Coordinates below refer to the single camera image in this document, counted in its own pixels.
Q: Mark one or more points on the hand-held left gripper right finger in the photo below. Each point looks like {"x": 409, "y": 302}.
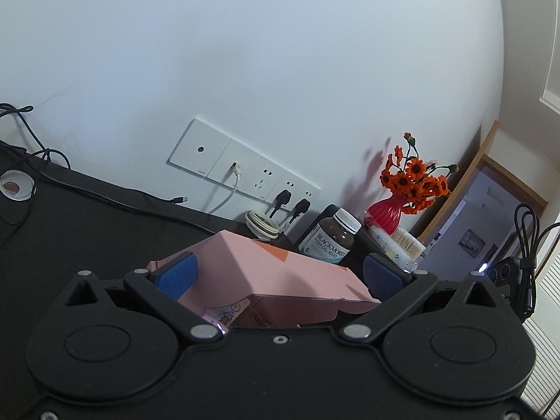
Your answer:
{"x": 383, "y": 278}

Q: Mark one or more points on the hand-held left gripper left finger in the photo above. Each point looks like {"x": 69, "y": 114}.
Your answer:
{"x": 177, "y": 273}

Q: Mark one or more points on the cartoon sticker pack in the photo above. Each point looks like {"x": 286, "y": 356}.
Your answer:
{"x": 227, "y": 313}

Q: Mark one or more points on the pink cardboard box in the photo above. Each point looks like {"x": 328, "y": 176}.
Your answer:
{"x": 284, "y": 280}

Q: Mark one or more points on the black desktop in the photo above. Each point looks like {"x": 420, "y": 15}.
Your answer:
{"x": 87, "y": 227}

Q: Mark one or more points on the patterned white pack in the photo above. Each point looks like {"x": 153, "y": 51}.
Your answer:
{"x": 385, "y": 240}

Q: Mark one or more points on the cotton swab box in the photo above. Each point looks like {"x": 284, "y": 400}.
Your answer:
{"x": 409, "y": 245}

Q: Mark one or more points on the red vase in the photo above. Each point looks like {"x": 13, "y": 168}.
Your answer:
{"x": 387, "y": 214}

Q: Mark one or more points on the brown supplement bottle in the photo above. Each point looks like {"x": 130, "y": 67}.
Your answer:
{"x": 330, "y": 240}

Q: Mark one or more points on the white radiator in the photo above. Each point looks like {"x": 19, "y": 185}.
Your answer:
{"x": 547, "y": 350}

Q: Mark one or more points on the black power plug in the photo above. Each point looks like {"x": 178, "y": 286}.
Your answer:
{"x": 283, "y": 197}
{"x": 302, "y": 207}

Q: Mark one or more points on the silver desk grommet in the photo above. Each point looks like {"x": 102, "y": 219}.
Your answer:
{"x": 15, "y": 186}

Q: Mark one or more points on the framed wall picture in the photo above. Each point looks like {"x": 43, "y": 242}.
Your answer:
{"x": 471, "y": 243}

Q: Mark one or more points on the white wall socket panel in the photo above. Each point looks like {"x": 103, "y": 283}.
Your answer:
{"x": 201, "y": 148}

